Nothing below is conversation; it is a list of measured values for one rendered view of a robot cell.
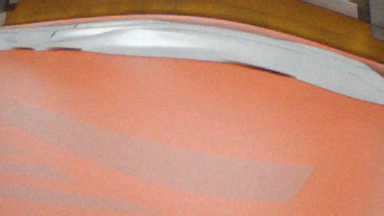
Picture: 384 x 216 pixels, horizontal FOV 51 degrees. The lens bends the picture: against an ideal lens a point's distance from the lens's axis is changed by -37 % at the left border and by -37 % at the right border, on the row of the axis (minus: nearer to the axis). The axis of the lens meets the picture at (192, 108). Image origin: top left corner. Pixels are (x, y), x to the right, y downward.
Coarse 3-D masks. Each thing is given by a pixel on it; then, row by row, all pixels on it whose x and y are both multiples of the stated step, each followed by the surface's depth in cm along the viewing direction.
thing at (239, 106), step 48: (48, 96) 13; (96, 96) 13; (144, 96) 13; (192, 96) 14; (240, 96) 14; (288, 96) 15; (336, 96) 16; (240, 144) 10; (288, 144) 10; (336, 144) 10; (336, 192) 8
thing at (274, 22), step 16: (144, 0) 31; (160, 0) 31; (176, 0) 30; (16, 16) 38; (32, 16) 36; (48, 16) 35; (64, 16) 34; (80, 16) 34; (96, 16) 33; (192, 16) 31; (208, 16) 30; (224, 16) 29; (240, 16) 29; (256, 16) 29; (272, 16) 28; (288, 32) 28; (304, 32) 27; (320, 32) 27; (336, 48) 27; (352, 48) 26; (368, 48) 25
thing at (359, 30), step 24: (48, 0) 35; (72, 0) 34; (96, 0) 33; (120, 0) 32; (192, 0) 30; (216, 0) 29; (240, 0) 29; (264, 0) 28; (288, 0) 27; (312, 24) 27; (336, 24) 26; (360, 24) 25
